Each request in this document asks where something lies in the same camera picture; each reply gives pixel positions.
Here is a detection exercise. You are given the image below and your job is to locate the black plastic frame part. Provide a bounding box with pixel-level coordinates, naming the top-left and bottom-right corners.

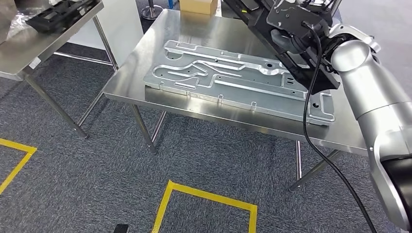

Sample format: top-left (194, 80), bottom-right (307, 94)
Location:
top-left (222, 0), bottom-right (341, 96)

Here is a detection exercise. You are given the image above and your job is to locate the stainless steel workbench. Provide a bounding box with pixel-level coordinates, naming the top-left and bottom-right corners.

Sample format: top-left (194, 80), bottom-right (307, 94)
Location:
top-left (103, 9), bottom-right (371, 193)

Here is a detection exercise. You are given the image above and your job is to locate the silver stamped metal panel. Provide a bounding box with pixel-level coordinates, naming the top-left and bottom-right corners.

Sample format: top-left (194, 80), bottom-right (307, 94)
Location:
top-left (143, 40), bottom-right (335, 126)

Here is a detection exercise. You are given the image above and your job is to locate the brown cardboard box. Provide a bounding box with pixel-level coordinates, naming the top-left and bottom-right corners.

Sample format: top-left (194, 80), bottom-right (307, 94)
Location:
top-left (179, 0), bottom-right (219, 16)

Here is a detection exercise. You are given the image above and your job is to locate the stainless steel table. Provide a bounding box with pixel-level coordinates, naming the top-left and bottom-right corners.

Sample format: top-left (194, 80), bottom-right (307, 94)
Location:
top-left (0, 0), bottom-right (118, 139)

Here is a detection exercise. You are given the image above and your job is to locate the clear plastic wrap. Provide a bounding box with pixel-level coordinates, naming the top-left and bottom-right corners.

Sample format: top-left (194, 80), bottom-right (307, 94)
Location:
top-left (0, 13), bottom-right (30, 42)

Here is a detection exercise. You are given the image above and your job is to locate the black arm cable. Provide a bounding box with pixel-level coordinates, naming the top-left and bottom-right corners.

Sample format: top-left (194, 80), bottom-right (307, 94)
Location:
top-left (301, 20), bottom-right (378, 233)

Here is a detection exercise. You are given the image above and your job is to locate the chrome stanchion post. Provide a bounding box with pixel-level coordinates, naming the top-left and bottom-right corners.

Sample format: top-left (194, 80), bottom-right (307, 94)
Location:
top-left (140, 0), bottom-right (164, 20)

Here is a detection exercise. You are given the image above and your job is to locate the black plastic frame parts stack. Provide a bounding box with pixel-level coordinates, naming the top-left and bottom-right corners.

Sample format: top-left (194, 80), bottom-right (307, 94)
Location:
top-left (25, 0), bottom-right (97, 33)

